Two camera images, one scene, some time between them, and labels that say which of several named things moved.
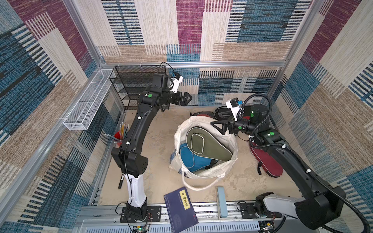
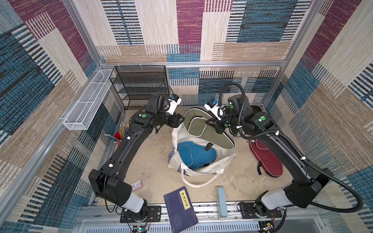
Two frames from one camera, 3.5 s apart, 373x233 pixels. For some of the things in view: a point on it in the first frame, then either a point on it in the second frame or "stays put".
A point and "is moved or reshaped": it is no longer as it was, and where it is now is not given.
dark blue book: x=180 y=210 stays put
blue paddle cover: x=193 y=162 stays put
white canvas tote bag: x=214 y=129 is moved or reshaped
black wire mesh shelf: x=129 y=81 stays put
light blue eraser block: x=223 y=204 stays put
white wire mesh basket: x=79 y=117 stays put
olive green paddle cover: x=202 y=143 -> x=194 y=125
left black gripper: x=185 y=99 -> x=176 y=120
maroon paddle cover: x=270 y=164 stays put
